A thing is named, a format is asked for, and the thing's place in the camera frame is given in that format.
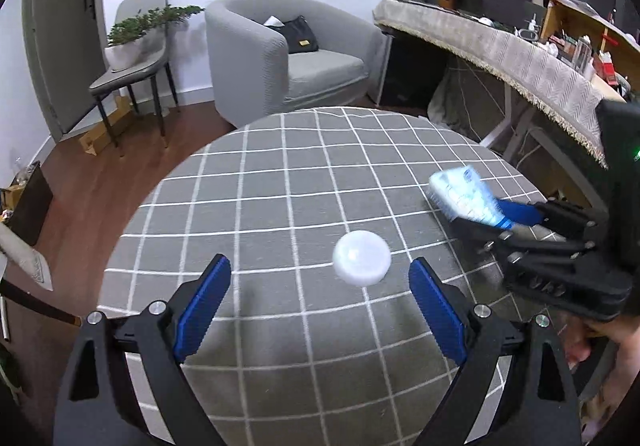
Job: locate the blue tissue pack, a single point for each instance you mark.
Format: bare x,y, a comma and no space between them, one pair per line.
460,193

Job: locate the grey tub armchair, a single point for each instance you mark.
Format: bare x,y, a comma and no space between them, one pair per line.
254,74

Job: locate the grey dining chair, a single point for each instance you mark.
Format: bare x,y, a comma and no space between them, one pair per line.
154,59

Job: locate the white round lid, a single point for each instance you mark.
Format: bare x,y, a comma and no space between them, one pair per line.
361,258

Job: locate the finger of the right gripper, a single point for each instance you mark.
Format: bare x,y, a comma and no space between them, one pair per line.
484,237
525,214

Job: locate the black storage box on floor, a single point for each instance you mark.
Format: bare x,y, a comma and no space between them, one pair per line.
26,202

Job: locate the grey checked round tablecloth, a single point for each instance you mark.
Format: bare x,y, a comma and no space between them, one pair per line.
295,356

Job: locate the person's right hand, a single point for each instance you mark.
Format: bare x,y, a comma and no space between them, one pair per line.
616,347

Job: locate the flat cardboard box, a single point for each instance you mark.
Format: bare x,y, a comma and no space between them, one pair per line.
97,139

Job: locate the black handbag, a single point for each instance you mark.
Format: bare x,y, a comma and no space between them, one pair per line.
297,32

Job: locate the grey door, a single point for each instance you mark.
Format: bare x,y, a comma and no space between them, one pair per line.
64,55

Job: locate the potted green plant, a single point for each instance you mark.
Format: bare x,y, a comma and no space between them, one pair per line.
142,28

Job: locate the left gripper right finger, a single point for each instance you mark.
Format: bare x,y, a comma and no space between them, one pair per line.
539,405

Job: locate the long desk with fringed cloth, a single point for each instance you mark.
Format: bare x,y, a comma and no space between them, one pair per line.
561,93

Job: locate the beige cloth covered table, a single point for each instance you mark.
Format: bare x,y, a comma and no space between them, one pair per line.
27,258

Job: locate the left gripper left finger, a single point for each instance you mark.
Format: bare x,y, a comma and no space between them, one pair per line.
97,404

